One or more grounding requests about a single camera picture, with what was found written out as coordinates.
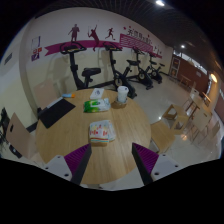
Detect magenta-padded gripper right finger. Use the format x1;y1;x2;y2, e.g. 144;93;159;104
131;142;183;187

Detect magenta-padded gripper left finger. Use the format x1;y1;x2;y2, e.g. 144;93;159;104
43;143;93;186

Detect white towel with colourful print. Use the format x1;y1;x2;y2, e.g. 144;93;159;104
88;119;117;145

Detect black rectangular mat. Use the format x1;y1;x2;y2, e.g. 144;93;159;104
38;97;77;130

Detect green wet wipes pack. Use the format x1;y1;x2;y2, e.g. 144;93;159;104
83;97;112;113

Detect brown round coaster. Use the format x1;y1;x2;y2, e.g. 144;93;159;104
111;99;128;109

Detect group of wooden chairs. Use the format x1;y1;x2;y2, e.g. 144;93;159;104
149;86;224;158

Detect wooden chair with cutout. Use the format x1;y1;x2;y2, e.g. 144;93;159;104
5;112;38;159

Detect small white tissue pack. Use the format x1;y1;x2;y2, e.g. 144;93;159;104
89;87;105;100

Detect white cup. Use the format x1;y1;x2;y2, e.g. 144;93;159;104
116;85;130;104

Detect black exercise bike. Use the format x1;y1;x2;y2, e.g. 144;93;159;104
102;41;138;100
126;46;154;91
59;41;102;91
146;51;166;84

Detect ceiling lights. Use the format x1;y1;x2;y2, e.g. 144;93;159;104
154;0;188;49

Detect dark wall sign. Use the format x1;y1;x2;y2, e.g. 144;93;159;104
3;52;14;65

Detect wall poster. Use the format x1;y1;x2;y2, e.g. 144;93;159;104
31;35;43;62

